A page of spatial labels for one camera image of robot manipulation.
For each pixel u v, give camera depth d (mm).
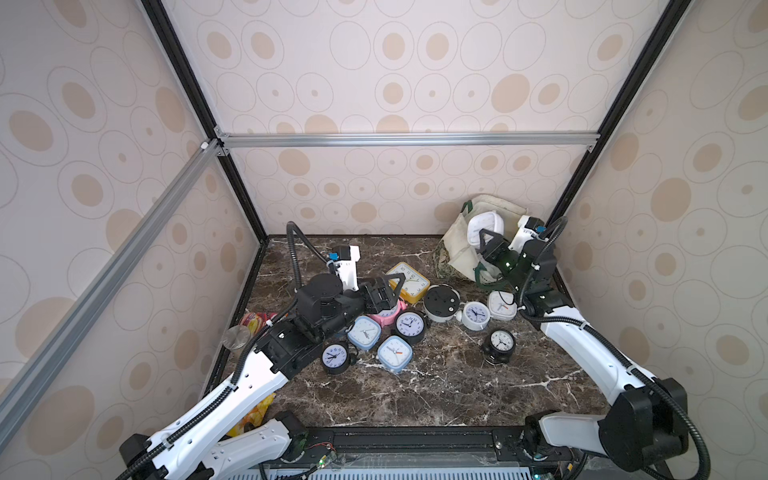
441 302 952
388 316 946
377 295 552
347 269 571
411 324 927
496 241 708
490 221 760
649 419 398
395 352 868
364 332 900
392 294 562
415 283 1029
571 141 942
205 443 387
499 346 875
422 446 746
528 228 671
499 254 686
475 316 946
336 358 856
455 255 974
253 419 757
